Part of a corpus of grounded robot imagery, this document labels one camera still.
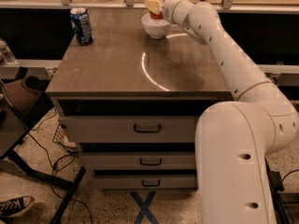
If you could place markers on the black table leg frame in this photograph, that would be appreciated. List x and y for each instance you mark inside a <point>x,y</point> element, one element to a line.
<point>15,164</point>

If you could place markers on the white bowl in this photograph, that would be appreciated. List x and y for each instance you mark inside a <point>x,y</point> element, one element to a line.
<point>155,28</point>

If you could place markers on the bottom grey drawer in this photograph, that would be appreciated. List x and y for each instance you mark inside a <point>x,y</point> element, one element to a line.
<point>145,181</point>

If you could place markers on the blue pepsi can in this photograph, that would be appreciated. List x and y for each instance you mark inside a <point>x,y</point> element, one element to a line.
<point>81,25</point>

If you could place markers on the grey drawer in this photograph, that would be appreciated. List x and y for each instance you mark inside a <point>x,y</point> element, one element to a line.
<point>129,129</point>
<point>137,160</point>
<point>145,181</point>

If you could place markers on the brown chair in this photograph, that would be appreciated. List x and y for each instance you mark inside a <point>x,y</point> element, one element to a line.
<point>26,97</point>

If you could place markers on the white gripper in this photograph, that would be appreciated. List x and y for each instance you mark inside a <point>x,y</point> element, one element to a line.
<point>168,10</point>

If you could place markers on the blue tape cross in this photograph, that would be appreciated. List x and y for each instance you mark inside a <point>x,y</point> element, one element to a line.
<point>144,206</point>

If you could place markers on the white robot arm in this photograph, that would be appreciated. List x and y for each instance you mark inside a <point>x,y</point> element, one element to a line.
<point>233,138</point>

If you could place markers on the top grey drawer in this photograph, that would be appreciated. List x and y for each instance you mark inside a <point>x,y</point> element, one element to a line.
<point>129,129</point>

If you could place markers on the black stand with cables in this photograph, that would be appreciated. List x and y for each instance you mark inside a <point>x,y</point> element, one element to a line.
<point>282,200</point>

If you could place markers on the clear plastic water bottle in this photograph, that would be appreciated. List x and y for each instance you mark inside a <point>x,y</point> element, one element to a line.
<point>6,53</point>

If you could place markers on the grey drawer cabinet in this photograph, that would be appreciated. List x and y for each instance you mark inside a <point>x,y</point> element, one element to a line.
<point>125,72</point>

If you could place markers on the middle grey drawer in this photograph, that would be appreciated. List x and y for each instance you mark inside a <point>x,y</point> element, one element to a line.
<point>137,160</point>

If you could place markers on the black and white sneaker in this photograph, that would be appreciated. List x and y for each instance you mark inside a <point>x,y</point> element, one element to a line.
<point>16,207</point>

